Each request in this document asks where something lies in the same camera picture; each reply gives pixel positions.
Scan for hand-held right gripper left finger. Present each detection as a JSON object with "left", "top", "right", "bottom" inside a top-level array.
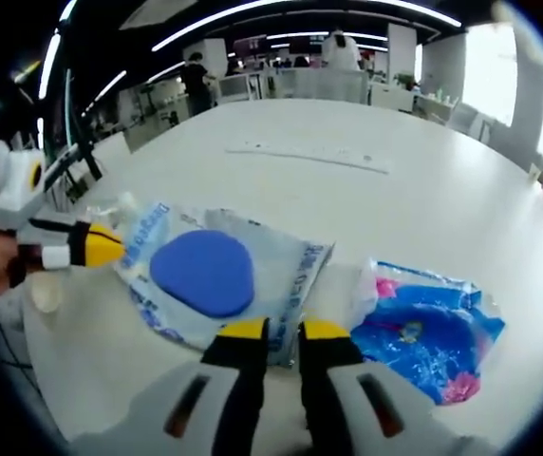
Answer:
[{"left": 69, "top": 316, "right": 272, "bottom": 456}]

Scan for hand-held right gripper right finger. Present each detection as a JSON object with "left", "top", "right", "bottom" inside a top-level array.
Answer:
[{"left": 298, "top": 320, "right": 498, "bottom": 456}]

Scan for clear plastic bottle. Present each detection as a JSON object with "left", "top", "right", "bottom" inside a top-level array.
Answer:
[{"left": 84, "top": 191, "right": 140, "bottom": 230}]

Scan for green printed paper cup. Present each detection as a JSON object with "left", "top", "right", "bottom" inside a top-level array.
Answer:
[{"left": 28, "top": 275, "right": 63, "bottom": 314}]

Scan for blue plastic bag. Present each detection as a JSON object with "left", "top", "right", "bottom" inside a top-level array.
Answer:
[{"left": 348, "top": 257, "right": 507, "bottom": 408}]

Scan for blue lid wet wipes pack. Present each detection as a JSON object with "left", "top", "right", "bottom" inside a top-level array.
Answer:
[{"left": 113, "top": 201, "right": 335, "bottom": 370}]

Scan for grey side desk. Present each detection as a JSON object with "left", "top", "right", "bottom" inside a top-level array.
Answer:
[{"left": 43, "top": 144, "right": 83, "bottom": 187}]

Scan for desk monitor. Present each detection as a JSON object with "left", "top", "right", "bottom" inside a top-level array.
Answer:
[{"left": 65, "top": 68, "right": 104, "bottom": 181}]

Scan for white table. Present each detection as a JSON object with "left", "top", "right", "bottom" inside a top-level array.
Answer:
[{"left": 22, "top": 97, "right": 543, "bottom": 456}]

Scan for ceiling light strip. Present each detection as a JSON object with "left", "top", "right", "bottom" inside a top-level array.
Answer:
[{"left": 151, "top": 0, "right": 463, "bottom": 52}]

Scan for green potted plant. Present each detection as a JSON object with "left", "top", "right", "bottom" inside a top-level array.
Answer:
[{"left": 393, "top": 70, "right": 419, "bottom": 90}]

